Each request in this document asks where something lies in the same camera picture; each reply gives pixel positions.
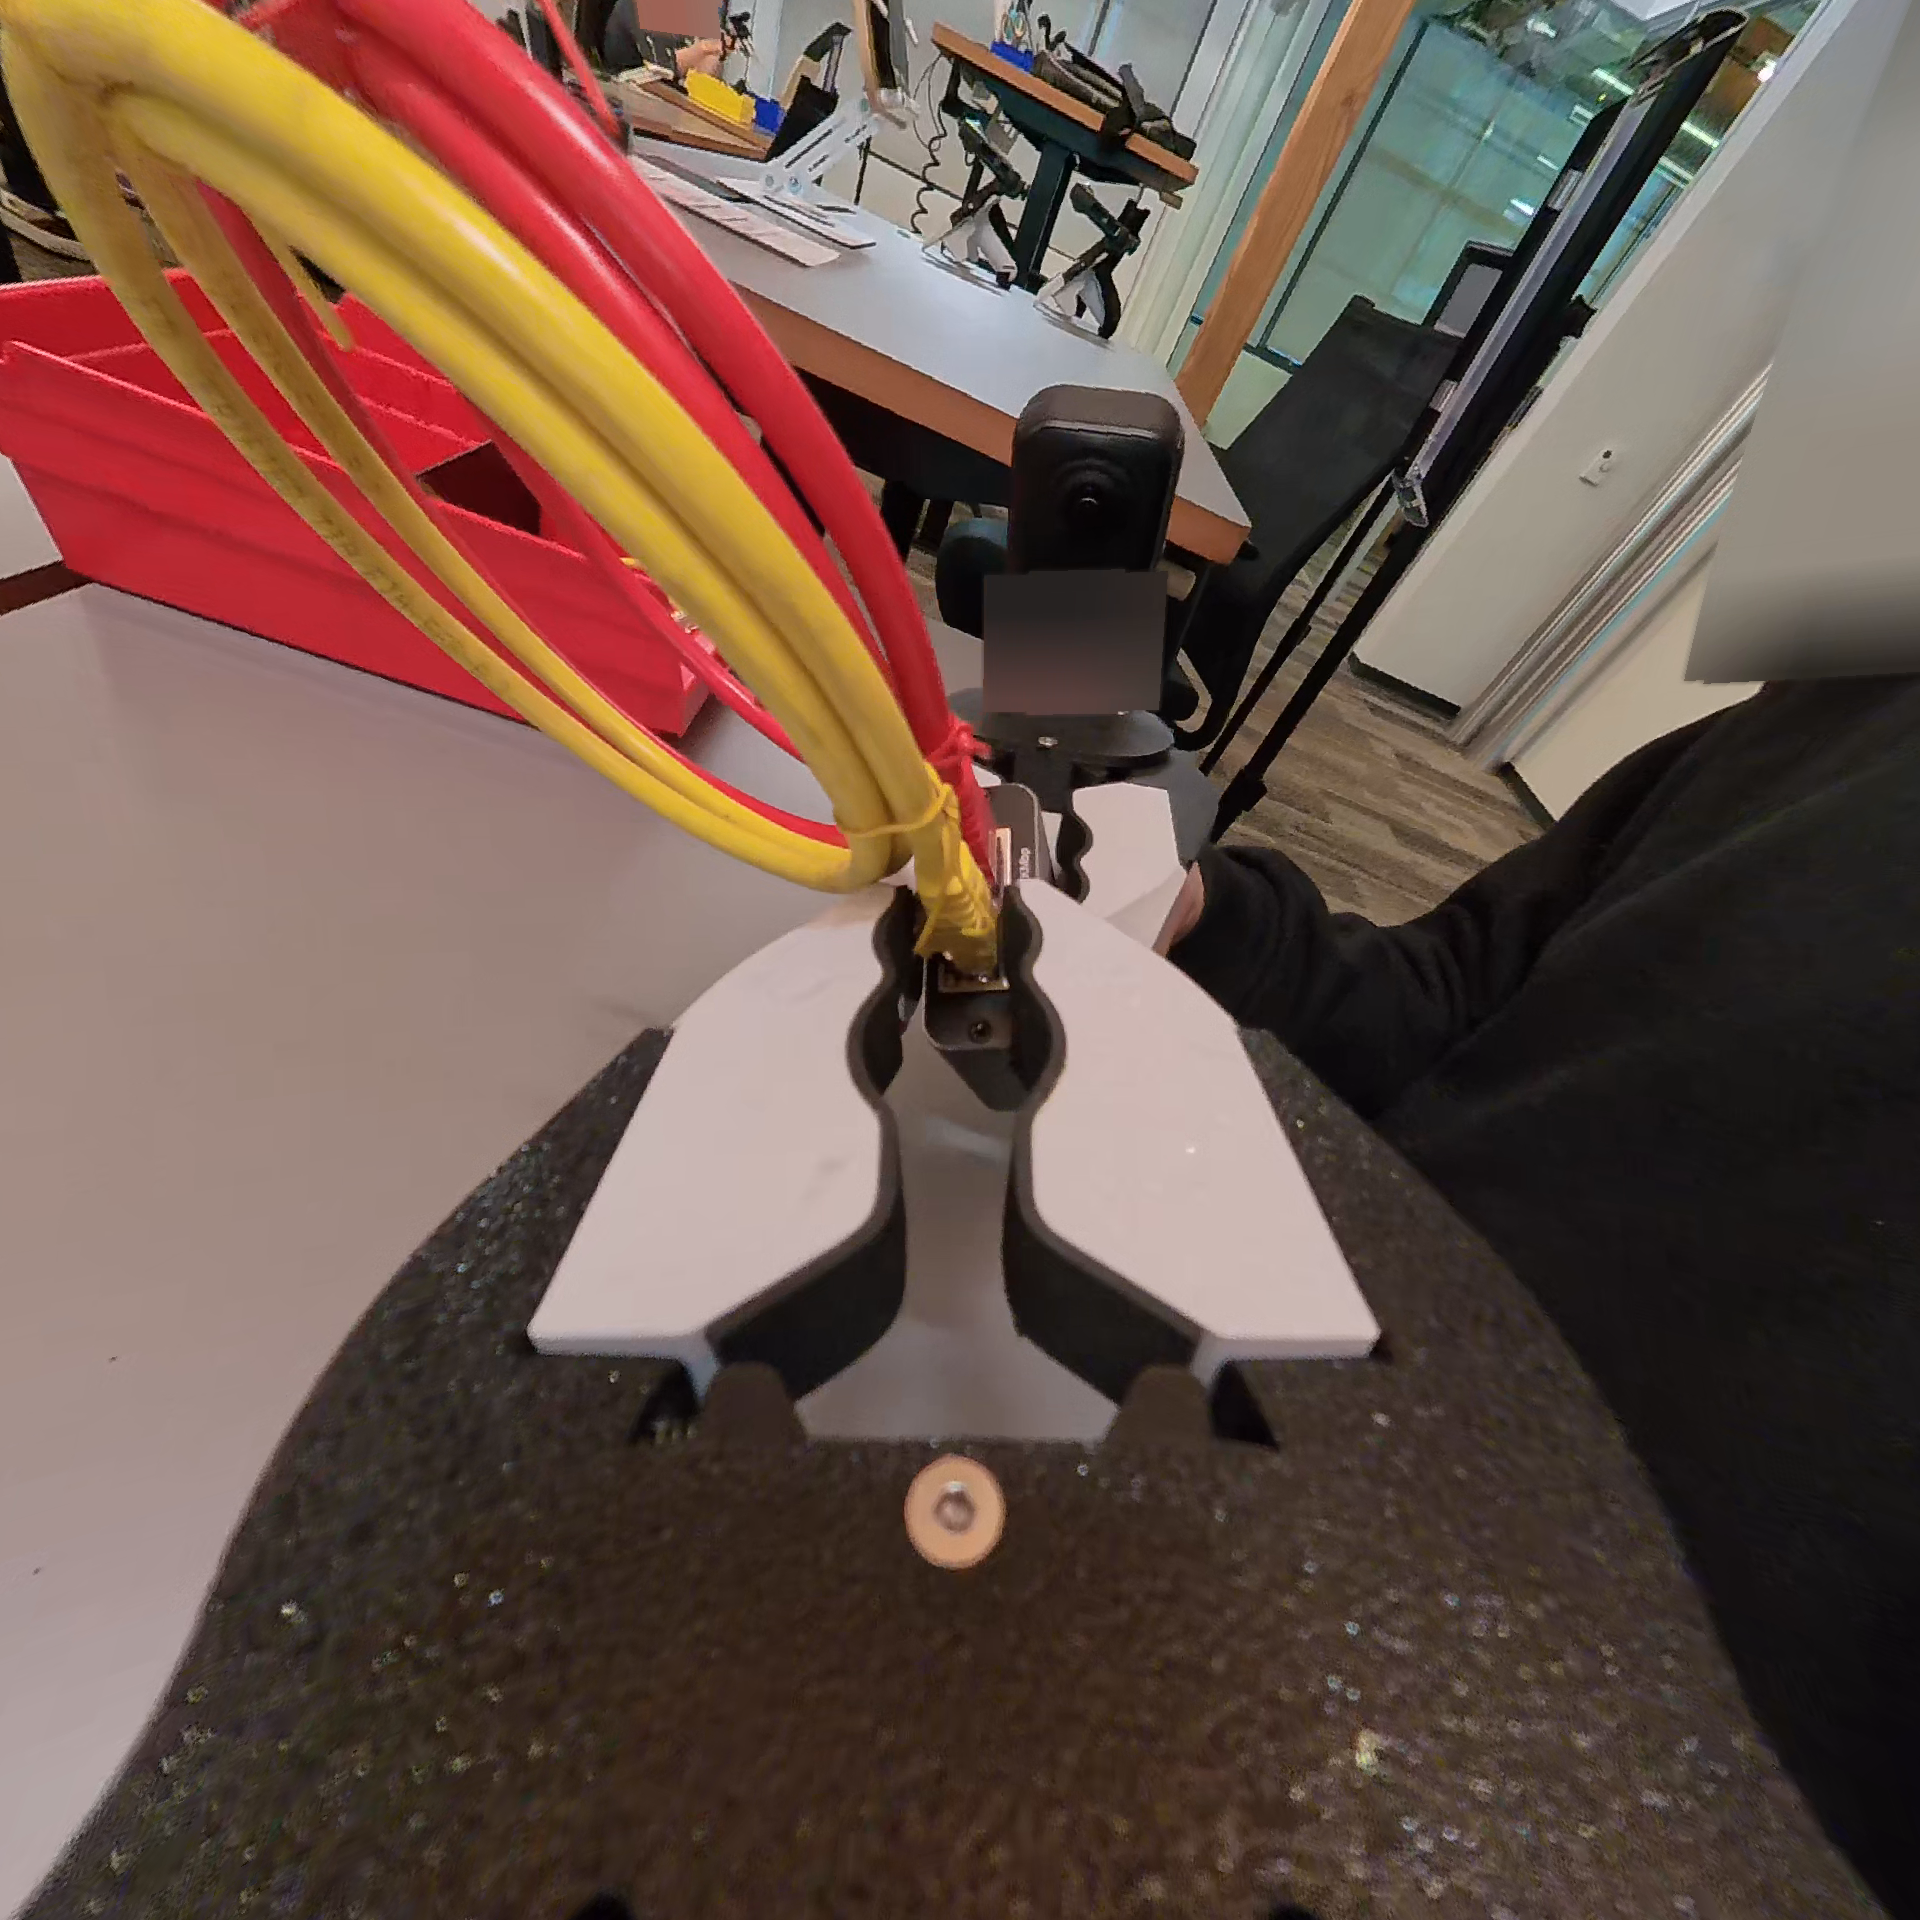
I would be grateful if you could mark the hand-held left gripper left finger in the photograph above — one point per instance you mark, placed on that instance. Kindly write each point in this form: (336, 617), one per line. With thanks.
(734, 1171)

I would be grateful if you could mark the red plastic bin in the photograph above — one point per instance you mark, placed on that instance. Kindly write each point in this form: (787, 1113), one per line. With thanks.
(148, 451)

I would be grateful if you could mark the person's right hand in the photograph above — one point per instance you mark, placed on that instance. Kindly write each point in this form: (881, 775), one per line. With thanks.
(1184, 907)

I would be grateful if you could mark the black bin divider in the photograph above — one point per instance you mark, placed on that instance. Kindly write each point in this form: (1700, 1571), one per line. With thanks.
(481, 487)

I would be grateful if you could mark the person's right forearm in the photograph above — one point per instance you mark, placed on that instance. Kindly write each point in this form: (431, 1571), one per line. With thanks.
(1319, 961)

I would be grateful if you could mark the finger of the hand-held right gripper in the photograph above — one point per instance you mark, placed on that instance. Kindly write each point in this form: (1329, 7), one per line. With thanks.
(1132, 856)

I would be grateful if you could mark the black office chair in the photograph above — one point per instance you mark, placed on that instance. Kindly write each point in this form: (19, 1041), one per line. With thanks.
(1335, 435)

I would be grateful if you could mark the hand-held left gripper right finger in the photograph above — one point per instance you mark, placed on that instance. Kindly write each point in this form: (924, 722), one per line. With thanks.
(1184, 1171)

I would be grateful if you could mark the standing desk with tools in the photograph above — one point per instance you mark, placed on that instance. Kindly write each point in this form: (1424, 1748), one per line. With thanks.
(1065, 128)

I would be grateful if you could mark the person's black sweatshirt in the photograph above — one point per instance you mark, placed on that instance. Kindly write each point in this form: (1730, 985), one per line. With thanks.
(1723, 1200)

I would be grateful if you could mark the black tripod stand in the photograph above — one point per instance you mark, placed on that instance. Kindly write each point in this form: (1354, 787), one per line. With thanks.
(1576, 224)

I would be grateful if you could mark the black port adapter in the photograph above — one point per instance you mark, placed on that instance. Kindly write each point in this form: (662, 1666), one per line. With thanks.
(984, 1036)

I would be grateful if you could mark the wooden post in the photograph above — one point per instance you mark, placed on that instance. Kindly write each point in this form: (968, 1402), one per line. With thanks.
(1290, 210)

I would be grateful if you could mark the grey wood-edged desk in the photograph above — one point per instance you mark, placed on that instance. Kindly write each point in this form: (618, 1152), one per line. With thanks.
(961, 346)

